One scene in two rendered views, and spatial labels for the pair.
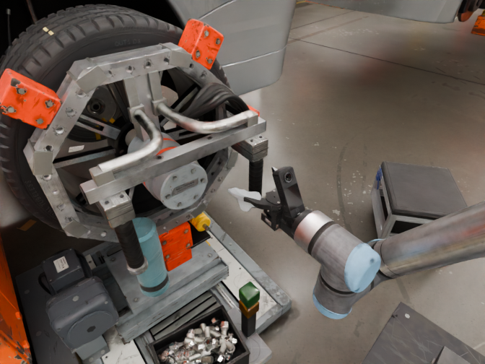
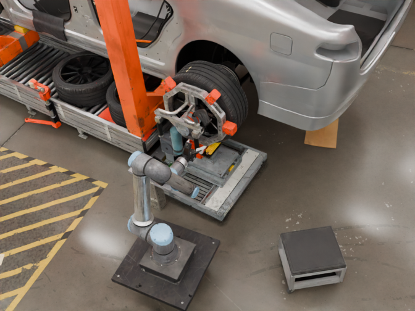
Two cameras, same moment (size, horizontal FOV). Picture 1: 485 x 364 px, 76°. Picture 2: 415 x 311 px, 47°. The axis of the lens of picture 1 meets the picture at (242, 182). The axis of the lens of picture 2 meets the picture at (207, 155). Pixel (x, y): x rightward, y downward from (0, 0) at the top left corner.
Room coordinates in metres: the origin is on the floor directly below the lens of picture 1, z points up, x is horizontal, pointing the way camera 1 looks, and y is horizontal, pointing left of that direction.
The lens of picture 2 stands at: (0.02, -2.45, 3.38)
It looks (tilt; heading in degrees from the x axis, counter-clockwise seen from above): 47 degrees down; 74
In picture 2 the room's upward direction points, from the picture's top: 5 degrees counter-clockwise
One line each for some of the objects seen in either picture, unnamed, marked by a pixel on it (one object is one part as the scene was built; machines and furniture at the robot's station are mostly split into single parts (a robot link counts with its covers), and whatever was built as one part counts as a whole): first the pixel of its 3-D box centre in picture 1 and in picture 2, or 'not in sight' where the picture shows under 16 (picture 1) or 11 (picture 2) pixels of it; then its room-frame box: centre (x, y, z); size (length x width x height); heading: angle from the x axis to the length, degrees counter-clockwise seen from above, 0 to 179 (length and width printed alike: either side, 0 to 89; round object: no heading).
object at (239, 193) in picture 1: (244, 201); not in sight; (0.57, 0.00, 0.81); 0.09 x 0.03 x 0.06; 74
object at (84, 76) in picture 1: (153, 155); (194, 115); (0.71, 0.24, 0.85); 0.54 x 0.07 x 0.54; 128
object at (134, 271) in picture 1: (130, 244); (160, 128); (0.42, 0.23, 0.83); 0.04 x 0.04 x 0.16
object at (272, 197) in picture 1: (286, 212); (188, 156); (0.54, -0.11, 0.80); 0.12 x 0.08 x 0.09; 38
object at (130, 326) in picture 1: (160, 273); (209, 161); (0.83, 0.37, 0.13); 0.50 x 0.36 x 0.10; 128
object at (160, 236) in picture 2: not in sight; (161, 237); (0.17, -0.57, 0.58); 0.17 x 0.15 x 0.18; 125
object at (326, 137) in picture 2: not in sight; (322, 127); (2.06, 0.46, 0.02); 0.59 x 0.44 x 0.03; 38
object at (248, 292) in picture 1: (249, 294); not in sight; (0.42, -0.02, 0.64); 0.04 x 0.04 x 0.04; 38
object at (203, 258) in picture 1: (158, 243); (209, 147); (0.84, 0.35, 0.32); 0.40 x 0.30 x 0.28; 128
